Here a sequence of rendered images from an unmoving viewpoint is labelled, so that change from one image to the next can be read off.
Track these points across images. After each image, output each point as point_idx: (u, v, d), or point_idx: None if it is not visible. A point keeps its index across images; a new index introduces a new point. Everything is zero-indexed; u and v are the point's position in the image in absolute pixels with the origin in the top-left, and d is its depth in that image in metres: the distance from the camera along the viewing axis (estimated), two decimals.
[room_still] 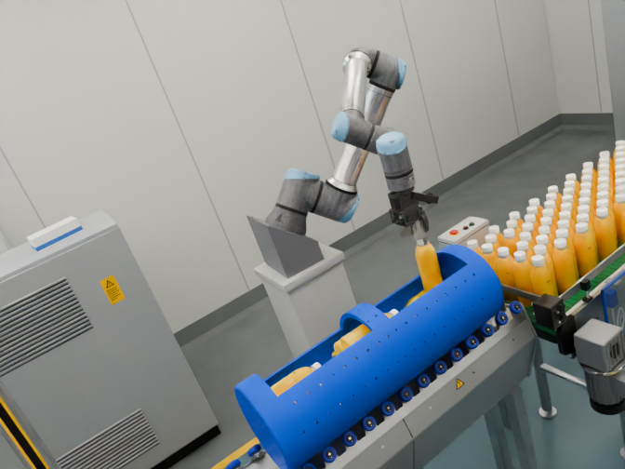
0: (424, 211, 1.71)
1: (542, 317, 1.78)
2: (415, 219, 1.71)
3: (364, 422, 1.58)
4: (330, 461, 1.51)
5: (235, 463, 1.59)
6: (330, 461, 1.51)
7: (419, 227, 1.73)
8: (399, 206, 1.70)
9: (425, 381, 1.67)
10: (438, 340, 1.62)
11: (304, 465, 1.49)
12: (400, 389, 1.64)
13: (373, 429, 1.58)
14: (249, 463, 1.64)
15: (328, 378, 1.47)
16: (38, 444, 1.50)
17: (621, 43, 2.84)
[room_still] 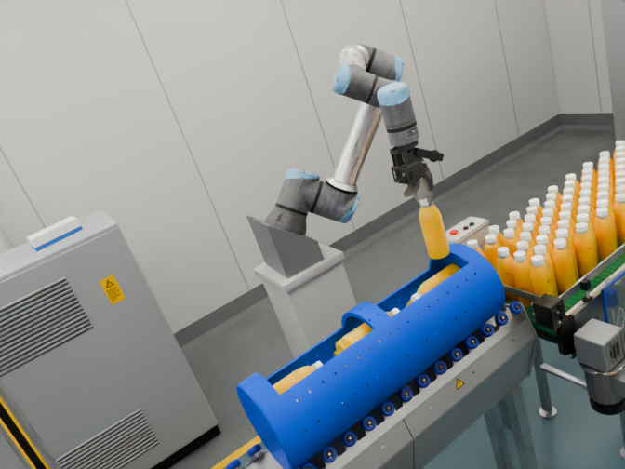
0: (429, 168, 1.60)
1: (542, 317, 1.78)
2: (418, 176, 1.61)
3: (364, 420, 1.58)
4: (328, 461, 1.51)
5: (235, 463, 1.59)
6: (328, 461, 1.51)
7: (423, 185, 1.62)
8: (402, 162, 1.60)
9: (425, 381, 1.67)
10: (440, 339, 1.62)
11: (306, 464, 1.49)
12: (401, 387, 1.65)
13: (371, 430, 1.57)
14: (249, 463, 1.64)
15: (330, 376, 1.48)
16: (38, 444, 1.50)
17: (621, 43, 2.84)
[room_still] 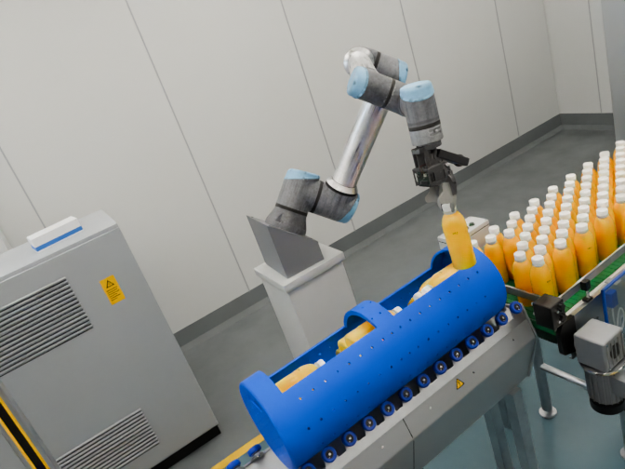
0: (452, 171, 1.52)
1: (542, 317, 1.78)
2: (441, 179, 1.52)
3: (365, 418, 1.58)
4: (325, 460, 1.51)
5: (235, 463, 1.59)
6: (325, 460, 1.51)
7: (446, 190, 1.54)
8: (423, 164, 1.52)
9: (424, 381, 1.67)
10: (442, 337, 1.63)
11: (308, 463, 1.50)
12: (404, 386, 1.65)
13: (368, 430, 1.57)
14: (249, 463, 1.64)
15: (333, 374, 1.48)
16: (38, 444, 1.50)
17: (621, 43, 2.84)
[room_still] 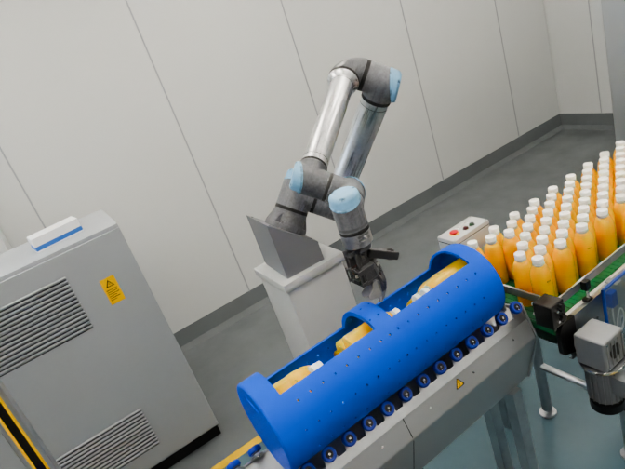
0: (383, 272, 1.59)
1: (542, 317, 1.78)
2: (373, 278, 1.59)
3: (364, 420, 1.58)
4: (328, 461, 1.51)
5: (235, 463, 1.59)
6: (328, 461, 1.51)
7: (377, 286, 1.62)
8: (355, 264, 1.59)
9: (425, 381, 1.67)
10: (440, 339, 1.63)
11: (306, 464, 1.49)
12: (402, 387, 1.65)
13: (371, 430, 1.57)
14: (249, 463, 1.64)
15: (330, 376, 1.48)
16: (38, 444, 1.50)
17: (621, 43, 2.84)
